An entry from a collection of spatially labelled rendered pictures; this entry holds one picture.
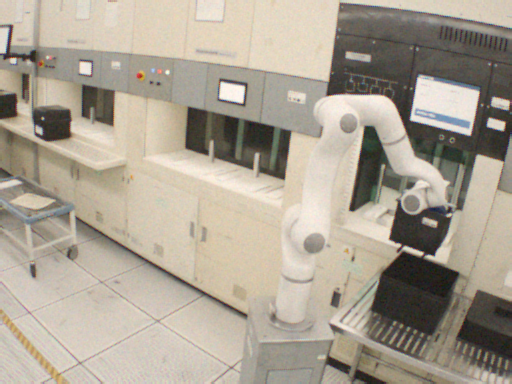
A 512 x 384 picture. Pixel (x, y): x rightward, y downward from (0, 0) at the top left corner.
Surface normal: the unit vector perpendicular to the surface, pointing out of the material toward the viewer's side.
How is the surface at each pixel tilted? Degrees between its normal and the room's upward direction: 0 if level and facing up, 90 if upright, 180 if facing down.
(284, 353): 90
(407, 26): 90
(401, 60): 90
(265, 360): 90
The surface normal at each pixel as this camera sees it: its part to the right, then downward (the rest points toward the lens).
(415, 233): -0.60, 0.20
